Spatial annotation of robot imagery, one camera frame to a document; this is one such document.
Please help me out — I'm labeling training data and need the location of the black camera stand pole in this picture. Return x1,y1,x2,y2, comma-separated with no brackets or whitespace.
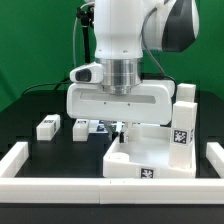
76,6,94,63

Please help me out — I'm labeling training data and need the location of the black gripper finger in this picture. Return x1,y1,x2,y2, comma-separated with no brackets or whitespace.
104,121,118,140
120,122,131,143

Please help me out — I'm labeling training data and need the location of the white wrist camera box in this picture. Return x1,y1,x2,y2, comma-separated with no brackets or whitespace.
70,62,103,84

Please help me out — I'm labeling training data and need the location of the fiducial marker sheet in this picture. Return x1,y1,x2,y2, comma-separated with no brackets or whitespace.
89,120,108,133

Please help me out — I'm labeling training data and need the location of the white U-shaped obstacle fence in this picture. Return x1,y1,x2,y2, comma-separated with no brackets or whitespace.
0,142,224,205

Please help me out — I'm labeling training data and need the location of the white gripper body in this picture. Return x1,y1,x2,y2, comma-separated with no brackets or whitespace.
67,81,175,125

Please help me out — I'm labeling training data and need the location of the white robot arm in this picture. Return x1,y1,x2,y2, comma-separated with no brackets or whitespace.
67,0,199,125

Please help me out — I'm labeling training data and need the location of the white square desk top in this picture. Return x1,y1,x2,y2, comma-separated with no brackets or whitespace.
103,124,196,179

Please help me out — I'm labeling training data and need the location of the black cable on table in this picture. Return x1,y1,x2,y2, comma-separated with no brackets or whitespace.
21,77,73,98

